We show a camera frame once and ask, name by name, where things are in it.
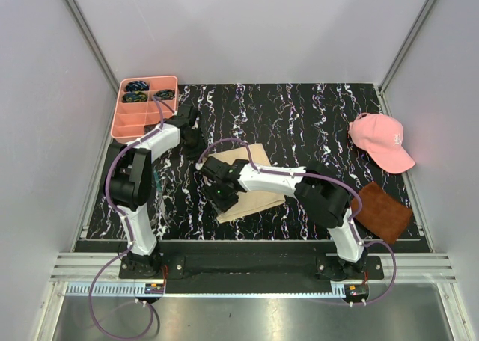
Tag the clear plastic utensils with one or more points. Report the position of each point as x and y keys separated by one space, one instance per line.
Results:
x=158 y=220

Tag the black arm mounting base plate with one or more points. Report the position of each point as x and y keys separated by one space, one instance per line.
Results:
x=257 y=268

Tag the grey slotted cable duct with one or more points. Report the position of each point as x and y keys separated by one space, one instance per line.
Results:
x=108 y=289

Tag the brown suede cloth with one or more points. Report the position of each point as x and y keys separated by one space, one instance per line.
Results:
x=381 y=214

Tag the beige cloth napkin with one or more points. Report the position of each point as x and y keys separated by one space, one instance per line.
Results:
x=259 y=192

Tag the blue patterned object right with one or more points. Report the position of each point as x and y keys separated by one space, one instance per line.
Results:
x=165 y=94

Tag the left orange connector box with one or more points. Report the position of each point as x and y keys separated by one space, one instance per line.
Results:
x=154 y=288

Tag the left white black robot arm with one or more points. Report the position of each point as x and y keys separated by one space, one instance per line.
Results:
x=128 y=171

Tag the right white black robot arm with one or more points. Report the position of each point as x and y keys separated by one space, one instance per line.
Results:
x=326 y=201

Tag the blue yellow patterned object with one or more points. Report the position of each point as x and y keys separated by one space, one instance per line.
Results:
x=134 y=96

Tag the pink baseball cap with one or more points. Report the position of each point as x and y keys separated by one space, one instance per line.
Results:
x=381 y=137

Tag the blue patterned object top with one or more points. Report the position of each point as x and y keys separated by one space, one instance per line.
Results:
x=137 y=85

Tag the pink plastic divided organizer box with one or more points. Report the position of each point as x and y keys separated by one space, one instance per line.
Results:
x=130 y=119

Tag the black marbled table mat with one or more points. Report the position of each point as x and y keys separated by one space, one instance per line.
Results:
x=295 y=123

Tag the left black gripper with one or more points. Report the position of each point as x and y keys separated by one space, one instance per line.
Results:
x=200 y=149

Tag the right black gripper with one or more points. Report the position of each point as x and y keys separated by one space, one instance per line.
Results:
x=218 y=205

